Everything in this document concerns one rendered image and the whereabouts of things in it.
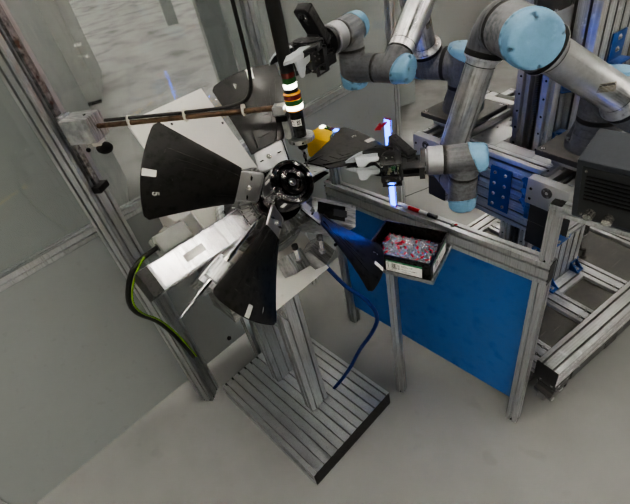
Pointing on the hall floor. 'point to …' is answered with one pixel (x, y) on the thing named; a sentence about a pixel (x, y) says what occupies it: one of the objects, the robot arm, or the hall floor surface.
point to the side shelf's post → (251, 336)
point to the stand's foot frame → (318, 431)
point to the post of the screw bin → (396, 330)
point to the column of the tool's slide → (37, 116)
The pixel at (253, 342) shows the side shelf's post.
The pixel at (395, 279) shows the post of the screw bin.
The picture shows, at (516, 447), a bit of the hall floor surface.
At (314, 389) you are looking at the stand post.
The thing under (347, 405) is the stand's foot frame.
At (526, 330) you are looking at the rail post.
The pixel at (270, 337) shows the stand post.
